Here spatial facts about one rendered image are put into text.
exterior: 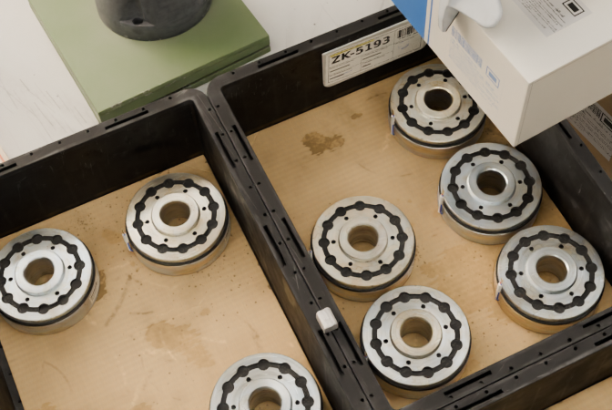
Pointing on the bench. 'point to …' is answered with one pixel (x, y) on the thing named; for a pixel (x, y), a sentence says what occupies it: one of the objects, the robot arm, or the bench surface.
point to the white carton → (516, 38)
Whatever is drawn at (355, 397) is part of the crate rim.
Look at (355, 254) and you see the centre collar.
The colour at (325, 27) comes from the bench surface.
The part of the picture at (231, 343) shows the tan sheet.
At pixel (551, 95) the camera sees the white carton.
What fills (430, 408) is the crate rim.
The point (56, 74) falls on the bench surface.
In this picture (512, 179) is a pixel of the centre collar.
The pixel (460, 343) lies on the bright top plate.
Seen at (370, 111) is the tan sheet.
